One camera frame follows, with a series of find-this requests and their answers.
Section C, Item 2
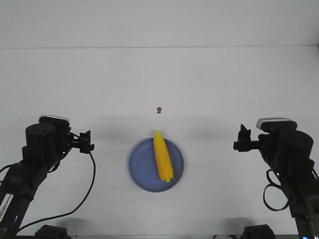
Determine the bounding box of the blue round plate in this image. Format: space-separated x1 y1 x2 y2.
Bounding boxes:
129 138 184 193

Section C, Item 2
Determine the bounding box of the yellow corn cob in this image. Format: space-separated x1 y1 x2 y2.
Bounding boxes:
153 130 174 183

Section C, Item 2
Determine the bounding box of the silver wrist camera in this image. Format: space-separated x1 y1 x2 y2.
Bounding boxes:
38 115 70 128
256 118 297 133

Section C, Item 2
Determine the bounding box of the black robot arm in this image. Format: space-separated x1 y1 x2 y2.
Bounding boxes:
0 122 94 239
233 118 319 239

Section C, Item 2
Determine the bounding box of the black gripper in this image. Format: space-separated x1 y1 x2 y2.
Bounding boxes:
63 130 94 152
233 124 265 152

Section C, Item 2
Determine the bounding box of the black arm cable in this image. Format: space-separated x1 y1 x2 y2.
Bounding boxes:
263 169 290 212
18 149 97 234

